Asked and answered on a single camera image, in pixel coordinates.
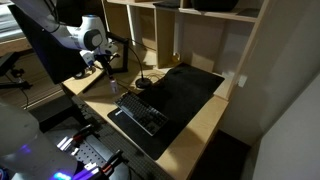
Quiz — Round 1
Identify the black gooseneck stand, round base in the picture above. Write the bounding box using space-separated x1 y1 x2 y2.
128 44 154 90

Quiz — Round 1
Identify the black perforated breadboard plate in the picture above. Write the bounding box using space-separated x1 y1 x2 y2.
43 131 134 180

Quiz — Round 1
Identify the black monitor stand frame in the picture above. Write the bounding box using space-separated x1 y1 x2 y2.
81 31 130 94

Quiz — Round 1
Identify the black bag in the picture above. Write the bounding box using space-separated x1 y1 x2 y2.
190 0 240 12

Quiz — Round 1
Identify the white wall plate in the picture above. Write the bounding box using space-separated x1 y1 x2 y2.
237 74 248 88

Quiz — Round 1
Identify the light wooden shelf unit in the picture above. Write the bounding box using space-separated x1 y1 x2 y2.
101 0 271 101

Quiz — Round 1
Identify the grey and black keyboard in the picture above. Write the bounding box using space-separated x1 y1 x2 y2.
114 91 169 137

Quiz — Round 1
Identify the small clear plastic bottle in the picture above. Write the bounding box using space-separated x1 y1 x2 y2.
109 77 120 95

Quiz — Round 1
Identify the large black desk mat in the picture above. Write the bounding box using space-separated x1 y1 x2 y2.
107 62 226 161

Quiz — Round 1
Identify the red-handled metal clamp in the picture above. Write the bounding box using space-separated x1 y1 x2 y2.
71 149 125 180
56 123 96 151

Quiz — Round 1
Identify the black flat book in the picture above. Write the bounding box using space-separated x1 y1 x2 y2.
153 0 182 9

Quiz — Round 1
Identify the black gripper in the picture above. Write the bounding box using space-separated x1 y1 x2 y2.
94 53 117 82

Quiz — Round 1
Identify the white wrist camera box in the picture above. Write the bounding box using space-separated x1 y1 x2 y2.
79 49 96 68

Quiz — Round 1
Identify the black tripod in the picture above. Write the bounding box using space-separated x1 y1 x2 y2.
0 51 34 91

